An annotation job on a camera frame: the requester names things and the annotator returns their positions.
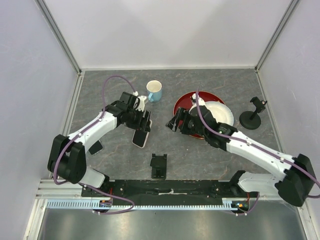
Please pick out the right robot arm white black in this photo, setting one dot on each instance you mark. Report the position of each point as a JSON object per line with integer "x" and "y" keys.
{"x": 289, "y": 177}

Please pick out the black round-base phone holder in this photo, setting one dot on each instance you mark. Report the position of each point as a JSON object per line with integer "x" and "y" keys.
{"x": 251, "y": 119}

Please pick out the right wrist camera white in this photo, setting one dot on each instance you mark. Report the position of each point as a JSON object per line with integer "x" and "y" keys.
{"x": 195, "y": 100}

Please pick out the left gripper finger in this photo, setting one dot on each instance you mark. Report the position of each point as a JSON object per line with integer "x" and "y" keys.
{"x": 138, "y": 121}
{"x": 146, "y": 121}

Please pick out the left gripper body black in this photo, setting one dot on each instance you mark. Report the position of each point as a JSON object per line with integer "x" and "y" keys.
{"x": 133, "y": 113}

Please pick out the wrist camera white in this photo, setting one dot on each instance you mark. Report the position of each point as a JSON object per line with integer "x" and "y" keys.
{"x": 195, "y": 100}
{"x": 140, "y": 102}

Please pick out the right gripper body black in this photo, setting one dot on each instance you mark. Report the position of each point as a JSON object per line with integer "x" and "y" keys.
{"x": 194, "y": 129}

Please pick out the phone with beige case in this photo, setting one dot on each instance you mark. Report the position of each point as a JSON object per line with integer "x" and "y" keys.
{"x": 139, "y": 138}

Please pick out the white paper plate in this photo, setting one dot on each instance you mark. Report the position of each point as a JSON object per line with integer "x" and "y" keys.
{"x": 220, "y": 112}

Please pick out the red round tray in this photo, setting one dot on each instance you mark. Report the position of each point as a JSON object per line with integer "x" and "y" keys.
{"x": 185, "y": 100}

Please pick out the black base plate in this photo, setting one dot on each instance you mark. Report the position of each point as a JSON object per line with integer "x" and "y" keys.
{"x": 175, "y": 191}

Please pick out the black folding phone stand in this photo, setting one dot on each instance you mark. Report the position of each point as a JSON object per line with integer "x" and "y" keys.
{"x": 158, "y": 165}

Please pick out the grey slotted cable duct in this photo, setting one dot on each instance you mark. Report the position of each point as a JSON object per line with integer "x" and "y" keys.
{"x": 100, "y": 205}

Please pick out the aluminium frame rail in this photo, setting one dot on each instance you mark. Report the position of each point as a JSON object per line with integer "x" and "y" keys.
{"x": 48, "y": 189}

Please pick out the blue mug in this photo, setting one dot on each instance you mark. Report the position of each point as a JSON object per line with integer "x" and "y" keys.
{"x": 154, "y": 91}

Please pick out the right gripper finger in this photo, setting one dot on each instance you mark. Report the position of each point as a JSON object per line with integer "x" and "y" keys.
{"x": 179, "y": 116}
{"x": 184, "y": 126}

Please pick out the dark phone with grey case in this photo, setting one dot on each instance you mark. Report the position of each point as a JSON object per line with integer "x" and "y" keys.
{"x": 96, "y": 148}

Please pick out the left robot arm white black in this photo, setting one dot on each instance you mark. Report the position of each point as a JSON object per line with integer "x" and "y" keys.
{"x": 67, "y": 159}

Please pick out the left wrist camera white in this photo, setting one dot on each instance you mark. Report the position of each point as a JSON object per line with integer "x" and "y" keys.
{"x": 140, "y": 102}

